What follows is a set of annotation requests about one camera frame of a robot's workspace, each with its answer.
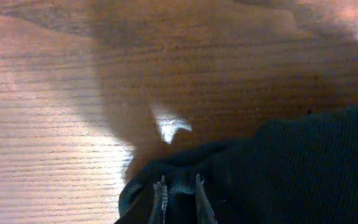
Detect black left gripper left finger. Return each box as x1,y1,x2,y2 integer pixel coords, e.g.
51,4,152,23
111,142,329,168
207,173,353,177
114,176,168,224

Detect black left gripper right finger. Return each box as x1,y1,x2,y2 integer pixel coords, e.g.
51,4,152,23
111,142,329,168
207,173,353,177
195,174,217,224

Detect dark teal t-shirt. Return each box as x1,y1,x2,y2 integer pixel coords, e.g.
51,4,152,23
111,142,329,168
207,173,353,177
119,105,358,223

